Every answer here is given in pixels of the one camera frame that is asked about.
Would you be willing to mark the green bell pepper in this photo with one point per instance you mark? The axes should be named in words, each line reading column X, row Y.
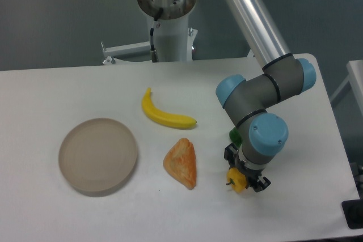
column 235, row 137

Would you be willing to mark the black device at edge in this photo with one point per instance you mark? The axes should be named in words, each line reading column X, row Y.
column 352, row 210

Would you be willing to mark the yellow bell pepper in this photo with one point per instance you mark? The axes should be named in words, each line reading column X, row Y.
column 236, row 180

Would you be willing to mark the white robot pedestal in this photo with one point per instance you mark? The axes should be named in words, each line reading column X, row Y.
column 170, row 38

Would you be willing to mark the beige round plate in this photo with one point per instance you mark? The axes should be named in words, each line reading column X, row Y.
column 98, row 157

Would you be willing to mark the white side table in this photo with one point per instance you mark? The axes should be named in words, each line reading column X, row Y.
column 352, row 82

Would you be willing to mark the yellow banana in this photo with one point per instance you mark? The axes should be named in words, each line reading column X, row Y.
column 171, row 120

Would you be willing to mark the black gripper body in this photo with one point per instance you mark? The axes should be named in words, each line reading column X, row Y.
column 248, row 172

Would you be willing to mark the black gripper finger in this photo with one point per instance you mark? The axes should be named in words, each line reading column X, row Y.
column 231, row 156
column 259, row 183

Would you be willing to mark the orange triangular bread slice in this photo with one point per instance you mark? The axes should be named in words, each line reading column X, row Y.
column 180, row 163

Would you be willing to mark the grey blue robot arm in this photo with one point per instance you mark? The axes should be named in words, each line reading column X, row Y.
column 245, row 101

